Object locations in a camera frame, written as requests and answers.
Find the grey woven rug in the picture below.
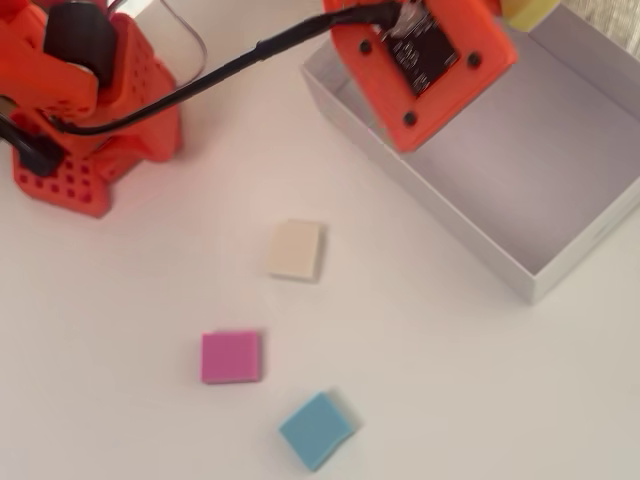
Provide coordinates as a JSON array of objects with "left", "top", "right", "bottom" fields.
[{"left": 582, "top": 0, "right": 640, "bottom": 51}]

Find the blue foam cuboid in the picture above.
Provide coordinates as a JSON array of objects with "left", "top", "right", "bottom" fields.
[{"left": 277, "top": 389, "right": 360, "bottom": 473}]

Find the pink foam cuboid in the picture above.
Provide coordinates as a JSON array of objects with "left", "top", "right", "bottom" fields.
[{"left": 200, "top": 328, "right": 263, "bottom": 385}]

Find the thin looping servo wire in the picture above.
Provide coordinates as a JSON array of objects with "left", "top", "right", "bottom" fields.
[{"left": 159, "top": 0, "right": 209, "bottom": 81}]

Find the white cardboard bin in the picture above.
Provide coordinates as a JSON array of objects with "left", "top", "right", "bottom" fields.
[{"left": 301, "top": 4, "right": 640, "bottom": 305}]

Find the black plug cable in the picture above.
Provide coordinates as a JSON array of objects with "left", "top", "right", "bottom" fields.
[{"left": 0, "top": 112, "right": 65, "bottom": 177}]

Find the yellow foam cuboid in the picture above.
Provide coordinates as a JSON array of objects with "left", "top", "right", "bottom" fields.
[{"left": 502, "top": 0, "right": 561, "bottom": 32}]

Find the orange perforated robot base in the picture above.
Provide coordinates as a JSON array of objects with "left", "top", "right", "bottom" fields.
[{"left": 10, "top": 12, "right": 182, "bottom": 220}]

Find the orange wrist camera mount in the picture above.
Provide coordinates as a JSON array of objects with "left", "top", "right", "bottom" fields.
[{"left": 322, "top": 0, "right": 520, "bottom": 154}]

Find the cream white foam cuboid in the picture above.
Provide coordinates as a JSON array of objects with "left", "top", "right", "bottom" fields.
[{"left": 266, "top": 218, "right": 325, "bottom": 285}]

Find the black camera cable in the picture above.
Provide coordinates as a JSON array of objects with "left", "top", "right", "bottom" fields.
[{"left": 47, "top": 0, "right": 416, "bottom": 137}]

